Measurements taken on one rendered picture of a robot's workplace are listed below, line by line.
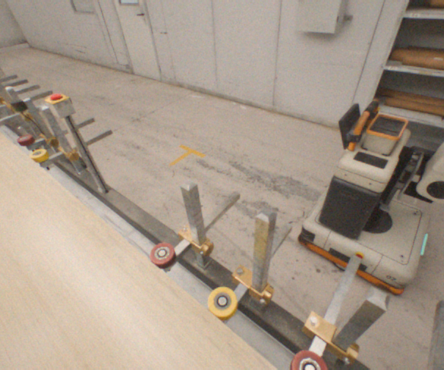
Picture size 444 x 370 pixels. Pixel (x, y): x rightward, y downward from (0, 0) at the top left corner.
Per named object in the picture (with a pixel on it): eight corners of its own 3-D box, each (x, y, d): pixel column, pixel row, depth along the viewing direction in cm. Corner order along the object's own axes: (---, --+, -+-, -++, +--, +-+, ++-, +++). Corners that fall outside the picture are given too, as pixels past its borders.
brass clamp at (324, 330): (309, 315, 73) (312, 308, 69) (356, 346, 66) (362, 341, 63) (300, 333, 69) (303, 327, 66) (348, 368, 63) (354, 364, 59)
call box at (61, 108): (70, 110, 107) (61, 93, 102) (77, 114, 104) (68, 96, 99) (53, 117, 104) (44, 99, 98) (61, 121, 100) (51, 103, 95)
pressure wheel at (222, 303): (224, 337, 69) (222, 322, 61) (205, 316, 73) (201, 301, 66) (243, 315, 73) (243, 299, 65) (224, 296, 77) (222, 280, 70)
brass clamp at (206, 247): (189, 230, 96) (187, 222, 92) (216, 248, 89) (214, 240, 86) (178, 241, 92) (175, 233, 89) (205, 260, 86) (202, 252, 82)
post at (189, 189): (205, 263, 102) (188, 177, 70) (211, 268, 100) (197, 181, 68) (199, 269, 100) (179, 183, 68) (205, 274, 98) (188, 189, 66)
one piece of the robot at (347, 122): (341, 162, 134) (334, 124, 125) (361, 135, 153) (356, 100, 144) (364, 162, 125) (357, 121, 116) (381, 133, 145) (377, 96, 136)
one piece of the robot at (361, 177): (310, 233, 168) (345, 125, 112) (339, 189, 197) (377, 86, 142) (362, 260, 151) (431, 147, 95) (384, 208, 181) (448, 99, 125)
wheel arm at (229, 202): (234, 197, 108) (234, 189, 105) (240, 200, 107) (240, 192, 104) (160, 269, 84) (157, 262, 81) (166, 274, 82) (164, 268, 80)
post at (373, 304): (319, 351, 79) (372, 283, 47) (329, 358, 77) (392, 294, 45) (315, 361, 77) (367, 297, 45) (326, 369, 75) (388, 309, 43)
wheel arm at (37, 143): (93, 121, 170) (90, 115, 167) (95, 122, 169) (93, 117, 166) (28, 150, 146) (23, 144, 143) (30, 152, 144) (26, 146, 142)
